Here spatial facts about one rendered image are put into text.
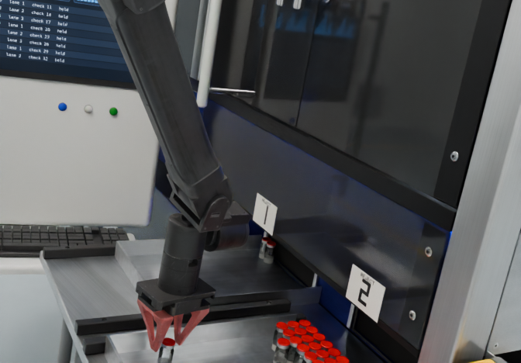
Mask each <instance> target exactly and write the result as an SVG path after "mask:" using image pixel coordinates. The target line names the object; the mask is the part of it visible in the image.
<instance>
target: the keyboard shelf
mask: <svg viewBox="0 0 521 363"><path fill-rule="evenodd" d="M0 226H2V228H4V226H12V228H13V226H21V229H22V226H29V228H30V229H31V226H38V227H39V228H40V226H47V229H48V227H49V226H54V225H20V224H0ZM55 227H56V228H57V227H58V226H55ZM127 235H128V238H129V240H136V239H135V237H134V235H133V234H131V233H128V234H127ZM0 275H45V271H44V270H43V266H42V264H41V262H40V258H0Z"/></svg>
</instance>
